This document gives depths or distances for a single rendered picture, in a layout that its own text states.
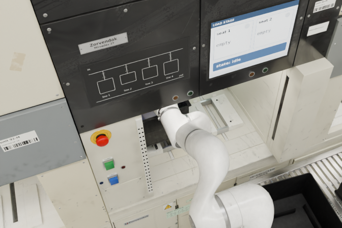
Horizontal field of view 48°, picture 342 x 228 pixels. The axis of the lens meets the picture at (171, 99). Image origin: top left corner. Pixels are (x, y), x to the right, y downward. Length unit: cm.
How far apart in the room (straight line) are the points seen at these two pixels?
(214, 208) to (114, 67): 45
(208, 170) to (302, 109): 60
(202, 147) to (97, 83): 34
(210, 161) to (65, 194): 61
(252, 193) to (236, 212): 7
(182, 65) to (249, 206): 43
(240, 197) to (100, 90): 48
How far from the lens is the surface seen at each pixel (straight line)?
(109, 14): 95
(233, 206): 103
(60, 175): 134
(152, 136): 164
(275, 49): 127
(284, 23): 122
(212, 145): 104
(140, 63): 106
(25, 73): 101
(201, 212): 101
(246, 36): 117
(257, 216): 106
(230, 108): 189
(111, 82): 108
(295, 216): 177
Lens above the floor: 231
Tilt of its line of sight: 47 degrees down
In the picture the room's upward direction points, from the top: 4 degrees counter-clockwise
